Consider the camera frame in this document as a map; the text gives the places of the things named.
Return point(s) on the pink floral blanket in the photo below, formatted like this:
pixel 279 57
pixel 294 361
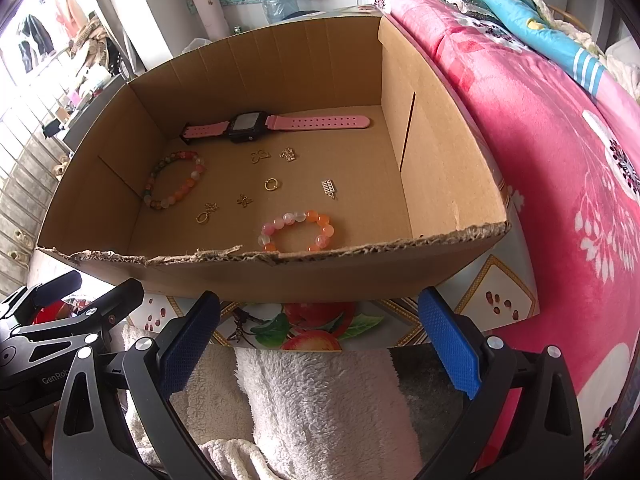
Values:
pixel 530 160

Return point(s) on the brown cardboard box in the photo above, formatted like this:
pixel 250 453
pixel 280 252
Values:
pixel 320 280

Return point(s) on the red object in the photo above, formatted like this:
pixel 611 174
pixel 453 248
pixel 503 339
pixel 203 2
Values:
pixel 47 312

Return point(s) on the gold charm with loop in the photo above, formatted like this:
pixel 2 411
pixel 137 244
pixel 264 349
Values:
pixel 210 208

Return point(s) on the metal window grille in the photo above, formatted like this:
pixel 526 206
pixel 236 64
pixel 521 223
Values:
pixel 20 185

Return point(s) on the gold square charm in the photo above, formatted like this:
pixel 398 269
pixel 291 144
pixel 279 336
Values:
pixel 287 154

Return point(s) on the cream fluffy cloth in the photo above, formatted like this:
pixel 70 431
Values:
pixel 620 70

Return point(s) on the white fleece cloth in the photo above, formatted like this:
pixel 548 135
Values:
pixel 320 400

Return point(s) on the hanging clothes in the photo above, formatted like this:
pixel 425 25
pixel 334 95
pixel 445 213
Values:
pixel 35 37

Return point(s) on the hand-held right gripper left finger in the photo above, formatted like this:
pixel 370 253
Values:
pixel 190 347

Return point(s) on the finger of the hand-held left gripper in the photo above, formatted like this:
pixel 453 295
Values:
pixel 117 300
pixel 47 292

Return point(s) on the white paper roll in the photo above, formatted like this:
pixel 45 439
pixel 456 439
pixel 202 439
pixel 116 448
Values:
pixel 207 5

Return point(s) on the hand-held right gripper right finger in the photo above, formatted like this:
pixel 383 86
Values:
pixel 450 347

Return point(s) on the silver abacus charm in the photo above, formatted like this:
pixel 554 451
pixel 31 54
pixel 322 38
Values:
pixel 328 188

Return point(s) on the white plastic bag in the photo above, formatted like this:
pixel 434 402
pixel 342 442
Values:
pixel 197 46

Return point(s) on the teal striped blanket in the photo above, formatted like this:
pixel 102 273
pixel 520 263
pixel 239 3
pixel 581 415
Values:
pixel 540 25

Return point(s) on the gold butterfly charm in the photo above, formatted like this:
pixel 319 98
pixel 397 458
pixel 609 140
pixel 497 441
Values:
pixel 244 200
pixel 259 156

